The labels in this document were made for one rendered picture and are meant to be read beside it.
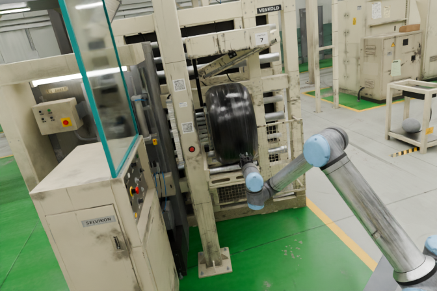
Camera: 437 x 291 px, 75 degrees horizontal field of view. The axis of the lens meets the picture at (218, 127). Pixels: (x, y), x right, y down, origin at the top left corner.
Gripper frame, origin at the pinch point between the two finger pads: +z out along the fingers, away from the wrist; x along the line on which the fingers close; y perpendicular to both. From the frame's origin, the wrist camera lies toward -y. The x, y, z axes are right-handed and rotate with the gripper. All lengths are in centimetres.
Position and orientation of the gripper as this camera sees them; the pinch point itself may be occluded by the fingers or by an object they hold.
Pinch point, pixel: (243, 158)
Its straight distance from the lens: 184.6
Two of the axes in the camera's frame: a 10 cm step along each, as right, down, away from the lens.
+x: -9.9, 1.7, -0.4
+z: -0.9, -3.1, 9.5
